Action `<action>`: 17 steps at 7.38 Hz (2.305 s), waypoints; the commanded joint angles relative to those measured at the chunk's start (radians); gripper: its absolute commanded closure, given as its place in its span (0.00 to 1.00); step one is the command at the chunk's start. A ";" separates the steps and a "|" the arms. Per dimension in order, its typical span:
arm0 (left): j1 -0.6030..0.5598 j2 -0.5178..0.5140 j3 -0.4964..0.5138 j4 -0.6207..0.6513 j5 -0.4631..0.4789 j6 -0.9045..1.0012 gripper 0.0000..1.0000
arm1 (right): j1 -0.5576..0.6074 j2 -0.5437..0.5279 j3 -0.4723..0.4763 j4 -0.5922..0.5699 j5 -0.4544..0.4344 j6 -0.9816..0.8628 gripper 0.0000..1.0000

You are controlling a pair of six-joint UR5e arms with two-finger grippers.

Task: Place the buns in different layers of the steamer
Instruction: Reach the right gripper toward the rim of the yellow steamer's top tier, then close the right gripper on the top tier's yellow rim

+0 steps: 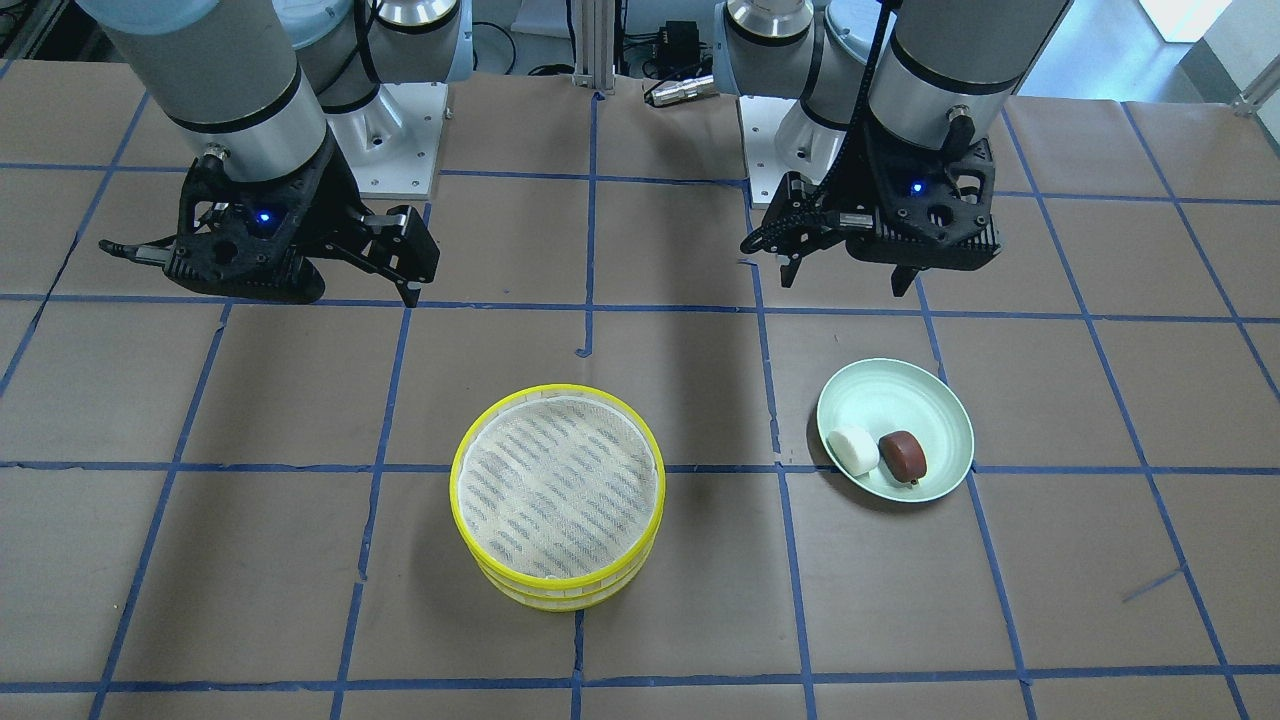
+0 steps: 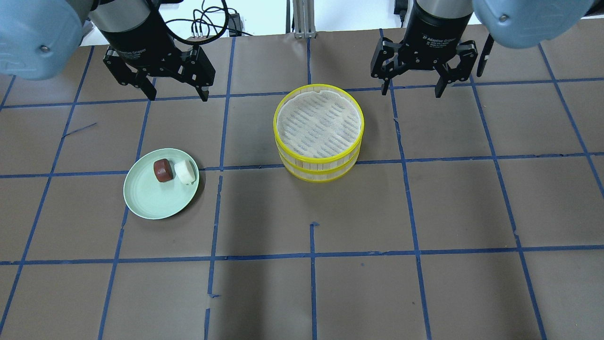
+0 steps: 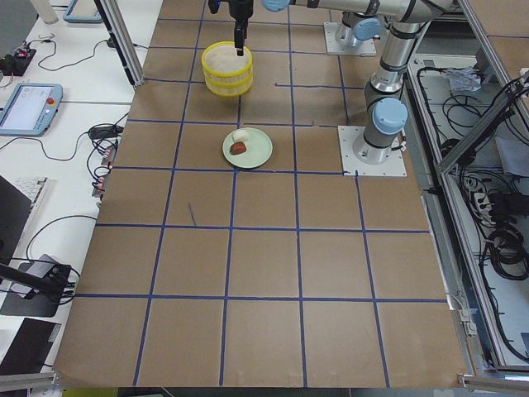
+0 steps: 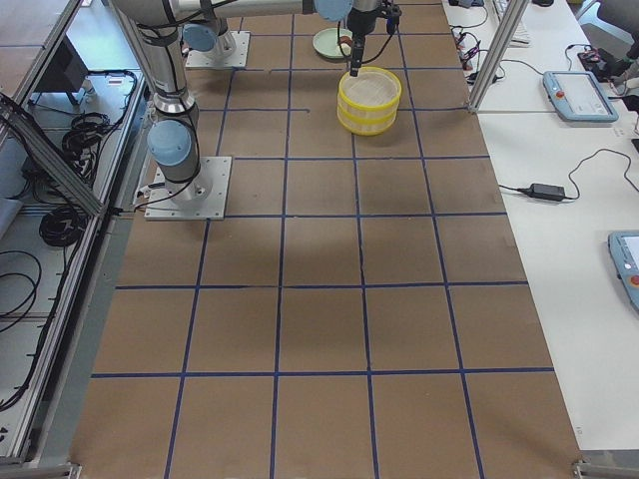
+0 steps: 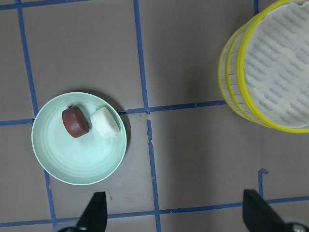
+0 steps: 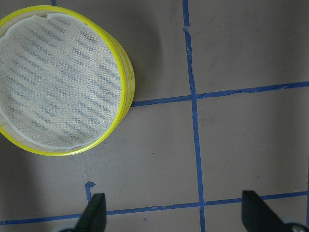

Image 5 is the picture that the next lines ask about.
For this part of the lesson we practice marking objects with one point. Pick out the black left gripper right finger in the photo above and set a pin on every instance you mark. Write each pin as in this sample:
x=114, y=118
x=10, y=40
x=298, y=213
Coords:
x=258, y=216

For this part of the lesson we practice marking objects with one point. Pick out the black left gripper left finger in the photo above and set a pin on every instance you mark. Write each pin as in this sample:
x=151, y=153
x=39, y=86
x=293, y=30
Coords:
x=94, y=217

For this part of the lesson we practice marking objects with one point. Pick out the brown bun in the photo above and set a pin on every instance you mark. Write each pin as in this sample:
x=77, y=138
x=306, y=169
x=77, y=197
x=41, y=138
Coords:
x=74, y=121

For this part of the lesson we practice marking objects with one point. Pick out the white bun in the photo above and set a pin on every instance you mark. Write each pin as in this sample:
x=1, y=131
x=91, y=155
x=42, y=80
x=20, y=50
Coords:
x=104, y=123

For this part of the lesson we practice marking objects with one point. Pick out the yellow steamer layer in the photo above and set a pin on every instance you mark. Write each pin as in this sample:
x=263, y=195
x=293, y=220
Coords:
x=272, y=67
x=226, y=74

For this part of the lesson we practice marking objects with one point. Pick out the light green plate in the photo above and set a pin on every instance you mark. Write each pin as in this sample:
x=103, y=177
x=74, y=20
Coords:
x=78, y=161

